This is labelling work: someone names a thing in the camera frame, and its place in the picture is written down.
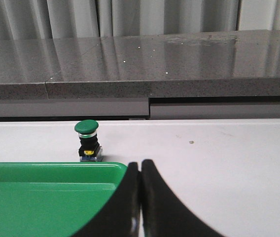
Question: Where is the grey stone counter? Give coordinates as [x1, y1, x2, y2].
[0, 30, 280, 121]

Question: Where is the green mushroom push button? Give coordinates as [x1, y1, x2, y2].
[74, 119, 103, 162]

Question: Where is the green plastic tray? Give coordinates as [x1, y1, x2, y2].
[0, 162, 127, 237]

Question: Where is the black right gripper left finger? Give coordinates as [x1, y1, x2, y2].
[73, 162, 140, 237]

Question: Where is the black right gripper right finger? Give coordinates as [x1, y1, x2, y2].
[141, 159, 222, 237]

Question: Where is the white pleated curtain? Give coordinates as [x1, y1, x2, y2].
[0, 0, 280, 40]

